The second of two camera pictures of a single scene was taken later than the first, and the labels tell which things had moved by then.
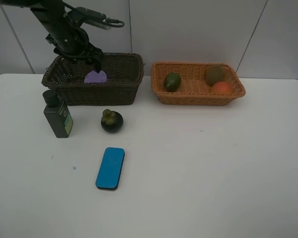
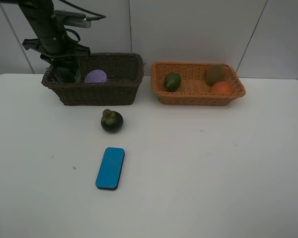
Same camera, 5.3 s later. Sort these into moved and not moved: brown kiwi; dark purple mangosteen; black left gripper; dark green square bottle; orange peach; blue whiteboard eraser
Moved: dark green square bottle; black left gripper
Not moved: orange peach; brown kiwi; dark purple mangosteen; blue whiteboard eraser
